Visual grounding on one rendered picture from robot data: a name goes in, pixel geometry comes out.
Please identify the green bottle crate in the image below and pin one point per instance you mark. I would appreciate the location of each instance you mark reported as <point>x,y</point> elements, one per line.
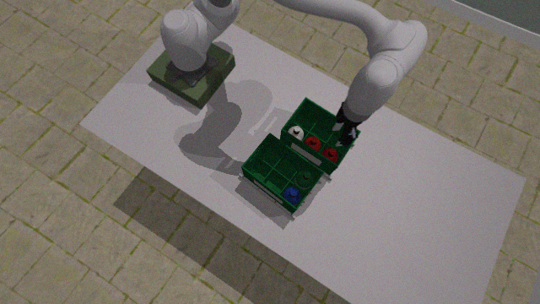
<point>273,159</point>
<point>315,121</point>

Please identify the blue bottle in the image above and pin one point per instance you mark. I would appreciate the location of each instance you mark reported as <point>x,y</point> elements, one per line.
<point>292,194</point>

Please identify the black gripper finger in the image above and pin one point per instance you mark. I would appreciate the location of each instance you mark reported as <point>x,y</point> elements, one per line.
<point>347,137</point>
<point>338,124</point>

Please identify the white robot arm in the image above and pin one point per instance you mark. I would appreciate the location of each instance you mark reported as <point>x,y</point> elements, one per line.
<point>187,40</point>

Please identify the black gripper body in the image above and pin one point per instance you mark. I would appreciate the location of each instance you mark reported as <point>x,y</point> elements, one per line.
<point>353,124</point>

